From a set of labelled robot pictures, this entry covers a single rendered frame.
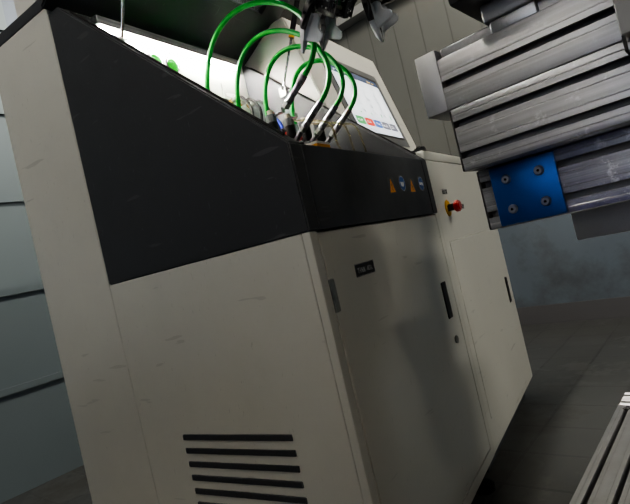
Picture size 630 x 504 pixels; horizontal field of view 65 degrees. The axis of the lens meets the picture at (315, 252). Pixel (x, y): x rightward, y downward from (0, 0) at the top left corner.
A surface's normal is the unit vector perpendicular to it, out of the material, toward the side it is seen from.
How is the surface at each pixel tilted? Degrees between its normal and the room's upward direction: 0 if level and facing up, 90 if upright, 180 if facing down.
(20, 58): 90
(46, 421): 90
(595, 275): 90
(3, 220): 90
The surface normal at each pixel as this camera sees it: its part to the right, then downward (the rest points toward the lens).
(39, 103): -0.53, 0.11
